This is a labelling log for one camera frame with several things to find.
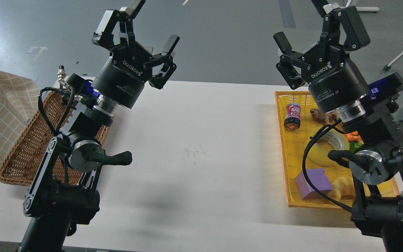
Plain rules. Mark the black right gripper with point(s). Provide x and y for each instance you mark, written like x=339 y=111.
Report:
x=334 y=80

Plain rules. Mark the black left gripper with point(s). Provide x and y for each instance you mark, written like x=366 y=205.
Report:
x=124 y=74

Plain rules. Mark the yellow tape roll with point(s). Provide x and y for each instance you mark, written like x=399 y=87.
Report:
x=319 y=155

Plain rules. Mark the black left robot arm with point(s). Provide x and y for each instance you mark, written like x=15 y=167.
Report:
x=64 y=191

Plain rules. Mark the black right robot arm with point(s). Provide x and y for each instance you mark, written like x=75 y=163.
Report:
x=377 y=166

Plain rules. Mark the white stand base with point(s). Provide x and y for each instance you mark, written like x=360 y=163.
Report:
x=359 y=8

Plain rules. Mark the brown toy lion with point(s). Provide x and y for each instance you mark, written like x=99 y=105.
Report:
x=323 y=118

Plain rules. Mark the small drink can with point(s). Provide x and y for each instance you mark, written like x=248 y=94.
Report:
x=292 y=121

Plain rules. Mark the yellow plastic basket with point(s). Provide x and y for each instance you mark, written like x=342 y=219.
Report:
x=293 y=144

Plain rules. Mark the orange toy carrot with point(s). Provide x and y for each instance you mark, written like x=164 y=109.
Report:
x=354 y=140

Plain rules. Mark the brown wicker basket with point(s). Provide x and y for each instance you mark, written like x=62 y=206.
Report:
x=23 y=160

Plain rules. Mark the purple foam block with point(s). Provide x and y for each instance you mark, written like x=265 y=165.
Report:
x=319 y=180

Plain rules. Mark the toy croissant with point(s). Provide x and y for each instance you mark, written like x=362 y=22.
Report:
x=342 y=189

